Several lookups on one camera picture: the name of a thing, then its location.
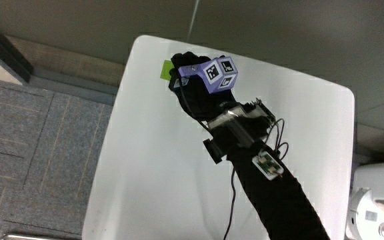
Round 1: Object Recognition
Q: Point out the white rounded machine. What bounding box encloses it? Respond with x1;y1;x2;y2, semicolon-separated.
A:
345;161;384;240

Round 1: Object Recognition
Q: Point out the shiny metal bar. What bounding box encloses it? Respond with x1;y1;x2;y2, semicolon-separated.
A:
0;233;83;240

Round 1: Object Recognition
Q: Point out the thin black cable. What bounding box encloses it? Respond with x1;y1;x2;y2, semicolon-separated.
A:
222;166;237;240

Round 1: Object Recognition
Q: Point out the green brick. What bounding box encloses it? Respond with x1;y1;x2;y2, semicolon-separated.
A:
159;59;175;81

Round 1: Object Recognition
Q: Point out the dark grey furniture edge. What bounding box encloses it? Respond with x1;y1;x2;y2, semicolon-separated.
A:
0;22;35;85

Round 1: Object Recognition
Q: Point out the person's right hand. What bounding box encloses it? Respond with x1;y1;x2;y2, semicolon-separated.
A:
167;51;239;121

